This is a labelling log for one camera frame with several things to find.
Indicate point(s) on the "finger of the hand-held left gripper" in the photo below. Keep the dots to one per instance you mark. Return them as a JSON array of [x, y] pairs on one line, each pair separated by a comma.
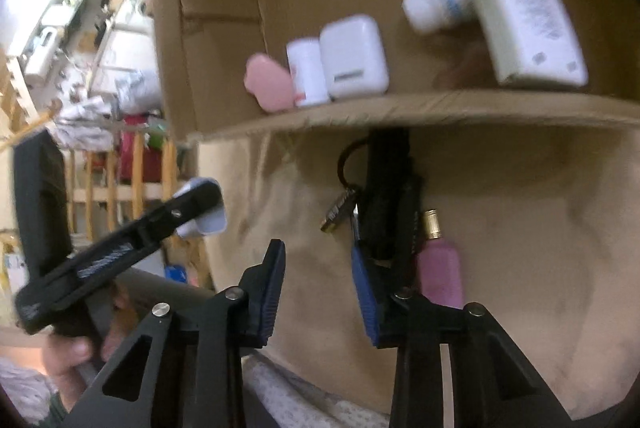
[[195, 203], [40, 198]]

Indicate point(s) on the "person's left hand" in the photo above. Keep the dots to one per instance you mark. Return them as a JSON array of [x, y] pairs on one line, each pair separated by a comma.
[[67, 353]]

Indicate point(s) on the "red bag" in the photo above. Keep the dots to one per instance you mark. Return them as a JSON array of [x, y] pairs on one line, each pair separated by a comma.
[[131, 147]]

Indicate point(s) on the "white rounded case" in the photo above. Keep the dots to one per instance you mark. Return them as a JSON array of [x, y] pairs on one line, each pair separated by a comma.
[[205, 220]]

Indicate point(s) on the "pale patterned cloth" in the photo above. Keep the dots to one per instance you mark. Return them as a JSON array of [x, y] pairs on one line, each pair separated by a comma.
[[310, 400]]

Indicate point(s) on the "grey plastic bag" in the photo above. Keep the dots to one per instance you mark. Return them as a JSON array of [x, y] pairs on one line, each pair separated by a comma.
[[132, 87]]

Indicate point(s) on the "small white red-label bottle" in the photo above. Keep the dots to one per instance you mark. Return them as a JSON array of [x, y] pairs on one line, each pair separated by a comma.
[[310, 67]]

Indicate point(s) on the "pink bunny compact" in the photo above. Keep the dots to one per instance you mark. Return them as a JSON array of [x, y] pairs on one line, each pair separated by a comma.
[[270, 82]]

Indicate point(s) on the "wooden rack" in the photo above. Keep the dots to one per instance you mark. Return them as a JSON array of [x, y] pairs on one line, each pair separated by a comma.
[[135, 193]]

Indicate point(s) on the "white bottle with printed label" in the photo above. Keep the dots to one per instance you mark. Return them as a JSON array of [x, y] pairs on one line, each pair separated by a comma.
[[435, 5]]

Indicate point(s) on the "white charger adapter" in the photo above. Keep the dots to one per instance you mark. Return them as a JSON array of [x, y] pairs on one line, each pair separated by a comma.
[[355, 57]]

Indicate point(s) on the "pink perfume bottle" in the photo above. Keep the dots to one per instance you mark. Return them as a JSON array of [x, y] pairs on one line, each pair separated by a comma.
[[440, 268]]

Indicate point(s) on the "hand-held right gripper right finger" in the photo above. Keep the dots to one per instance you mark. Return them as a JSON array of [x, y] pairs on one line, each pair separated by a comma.
[[365, 298]]

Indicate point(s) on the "white cloth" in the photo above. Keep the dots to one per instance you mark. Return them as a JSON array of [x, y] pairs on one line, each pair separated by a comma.
[[82, 125]]

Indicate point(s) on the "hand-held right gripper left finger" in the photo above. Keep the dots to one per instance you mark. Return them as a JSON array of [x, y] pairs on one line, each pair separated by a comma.
[[267, 298]]

